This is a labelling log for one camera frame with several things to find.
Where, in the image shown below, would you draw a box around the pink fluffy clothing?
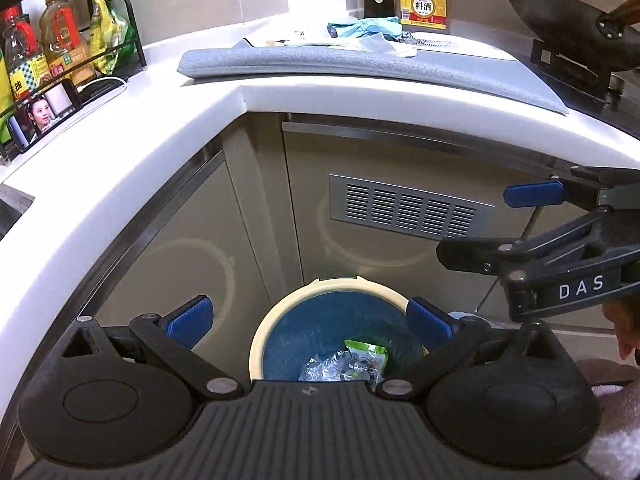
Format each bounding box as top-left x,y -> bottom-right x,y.
575,357 -> 640,480

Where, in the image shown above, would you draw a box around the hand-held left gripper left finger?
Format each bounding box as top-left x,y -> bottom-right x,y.
60,296 -> 246,402

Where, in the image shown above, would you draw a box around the yellow cap oil bottle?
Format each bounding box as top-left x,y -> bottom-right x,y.
39,0 -> 96,86

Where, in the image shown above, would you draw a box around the black gas stove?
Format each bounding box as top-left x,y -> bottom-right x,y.
520,37 -> 640,141

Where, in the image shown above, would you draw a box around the beige corner cabinet panel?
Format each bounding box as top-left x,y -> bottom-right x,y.
221,112 -> 306,306

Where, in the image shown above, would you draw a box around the yellow snack bag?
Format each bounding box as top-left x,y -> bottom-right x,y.
90,0 -> 131,76

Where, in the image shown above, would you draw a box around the yellow lid green bottle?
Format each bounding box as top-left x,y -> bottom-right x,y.
0,47 -> 12,146

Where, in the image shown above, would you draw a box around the white tissue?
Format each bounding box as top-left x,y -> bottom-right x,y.
357,34 -> 418,58

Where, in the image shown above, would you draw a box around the cream trash bin blue liner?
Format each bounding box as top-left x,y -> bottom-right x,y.
248,275 -> 431,383

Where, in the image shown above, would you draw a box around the white paper sheet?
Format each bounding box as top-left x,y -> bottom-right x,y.
245,35 -> 361,48

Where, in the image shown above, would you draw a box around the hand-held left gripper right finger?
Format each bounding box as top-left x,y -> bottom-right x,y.
375,297 -> 568,401

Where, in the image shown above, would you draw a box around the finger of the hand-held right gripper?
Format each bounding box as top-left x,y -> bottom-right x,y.
436,209 -> 608,276
504,166 -> 640,211

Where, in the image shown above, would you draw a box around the black white patterned packet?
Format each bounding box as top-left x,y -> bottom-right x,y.
400,30 -> 453,51

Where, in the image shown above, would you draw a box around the steel sink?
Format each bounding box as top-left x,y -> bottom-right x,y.
0,182 -> 36,241

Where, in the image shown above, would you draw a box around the green snack bag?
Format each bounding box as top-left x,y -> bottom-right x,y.
117,10 -> 138,61

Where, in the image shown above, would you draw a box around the grey counter mat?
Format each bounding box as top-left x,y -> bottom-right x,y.
177,37 -> 571,115

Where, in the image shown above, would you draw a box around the teal glove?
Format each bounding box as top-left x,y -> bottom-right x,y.
327,16 -> 403,39

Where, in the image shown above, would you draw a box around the black smartphone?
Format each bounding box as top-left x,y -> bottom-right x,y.
10,79 -> 83,153

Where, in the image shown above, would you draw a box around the clear plastic bag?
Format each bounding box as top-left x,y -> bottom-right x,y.
299,352 -> 373,383

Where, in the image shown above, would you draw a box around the metal vent grille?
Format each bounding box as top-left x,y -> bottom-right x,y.
329,174 -> 496,242

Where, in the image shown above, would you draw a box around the red cap sauce bottle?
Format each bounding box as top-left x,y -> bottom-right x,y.
2,7 -> 53,98

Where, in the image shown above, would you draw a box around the white charging cable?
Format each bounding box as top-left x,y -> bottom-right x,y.
75,76 -> 129,108

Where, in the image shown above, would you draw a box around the person's right hand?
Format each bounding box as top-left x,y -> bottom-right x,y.
602,296 -> 640,361

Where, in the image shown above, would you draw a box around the black wok wooden handle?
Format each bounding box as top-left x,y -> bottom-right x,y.
501,0 -> 640,73

